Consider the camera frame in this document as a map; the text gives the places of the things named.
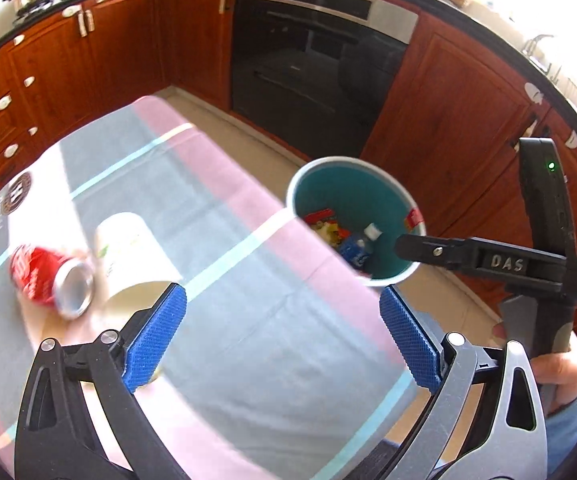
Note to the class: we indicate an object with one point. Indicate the metal sink faucet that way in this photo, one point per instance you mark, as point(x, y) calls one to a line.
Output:
point(538, 39)

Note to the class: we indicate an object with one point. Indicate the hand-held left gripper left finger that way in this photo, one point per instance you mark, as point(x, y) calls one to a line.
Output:
point(161, 330)

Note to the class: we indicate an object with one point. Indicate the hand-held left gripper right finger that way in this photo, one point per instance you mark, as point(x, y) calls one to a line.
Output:
point(408, 340)

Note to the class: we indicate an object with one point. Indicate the wooden door cabinet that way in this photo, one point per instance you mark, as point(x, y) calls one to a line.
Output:
point(118, 50)

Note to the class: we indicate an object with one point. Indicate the white paper cup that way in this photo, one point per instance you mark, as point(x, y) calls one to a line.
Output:
point(128, 255)

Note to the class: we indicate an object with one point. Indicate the black built-in oven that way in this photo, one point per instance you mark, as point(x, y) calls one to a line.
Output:
point(318, 60)

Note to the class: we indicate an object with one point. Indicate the wooden sink cabinet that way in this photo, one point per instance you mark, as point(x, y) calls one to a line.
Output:
point(443, 100)

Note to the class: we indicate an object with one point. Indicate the teal trash bin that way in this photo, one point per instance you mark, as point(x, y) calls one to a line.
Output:
point(338, 190)

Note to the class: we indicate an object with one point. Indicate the clear plastic water bottle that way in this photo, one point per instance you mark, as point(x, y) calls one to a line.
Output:
point(356, 250)

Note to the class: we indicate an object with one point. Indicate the dark kitchen countertop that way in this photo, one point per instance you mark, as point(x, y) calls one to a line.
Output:
point(508, 47)

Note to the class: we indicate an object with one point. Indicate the person's right hand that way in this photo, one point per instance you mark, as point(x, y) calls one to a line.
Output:
point(563, 370)

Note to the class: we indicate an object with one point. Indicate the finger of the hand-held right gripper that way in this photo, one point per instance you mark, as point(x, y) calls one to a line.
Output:
point(433, 252)

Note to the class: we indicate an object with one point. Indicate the red drink can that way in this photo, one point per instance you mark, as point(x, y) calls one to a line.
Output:
point(33, 275)

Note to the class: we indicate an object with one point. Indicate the person's right forearm blue sleeve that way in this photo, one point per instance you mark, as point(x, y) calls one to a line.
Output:
point(573, 425)

